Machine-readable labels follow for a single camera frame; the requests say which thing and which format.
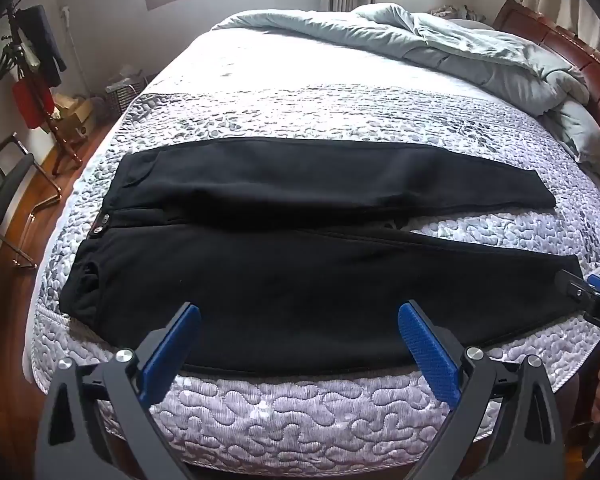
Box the wooden coat rack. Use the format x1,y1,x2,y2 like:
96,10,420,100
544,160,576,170
0,0,84,177

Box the black hanging coat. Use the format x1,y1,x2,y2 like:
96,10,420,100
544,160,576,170
19,5,67,87

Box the cardboard box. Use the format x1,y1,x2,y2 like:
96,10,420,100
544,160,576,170
50,92,97,142

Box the red hanging bag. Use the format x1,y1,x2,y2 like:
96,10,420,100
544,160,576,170
12,77,56,132

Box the light grey duvet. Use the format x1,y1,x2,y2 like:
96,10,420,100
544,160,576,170
215,2,600,182

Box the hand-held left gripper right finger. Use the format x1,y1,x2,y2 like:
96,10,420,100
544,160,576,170
396,300,566,480

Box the black office chair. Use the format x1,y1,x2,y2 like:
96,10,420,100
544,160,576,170
0,132,63,271

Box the brown wooden headboard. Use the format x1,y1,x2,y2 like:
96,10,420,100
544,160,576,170
492,0,600,181

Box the grey quilted bedspread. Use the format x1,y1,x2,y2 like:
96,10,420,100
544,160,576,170
30,10,600,461

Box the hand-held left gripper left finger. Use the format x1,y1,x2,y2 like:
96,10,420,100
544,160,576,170
35,302,203,480

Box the black pants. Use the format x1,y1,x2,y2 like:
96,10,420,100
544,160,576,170
60,136,584,377

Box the white wall cable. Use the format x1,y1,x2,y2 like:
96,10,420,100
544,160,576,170
60,5,92,98

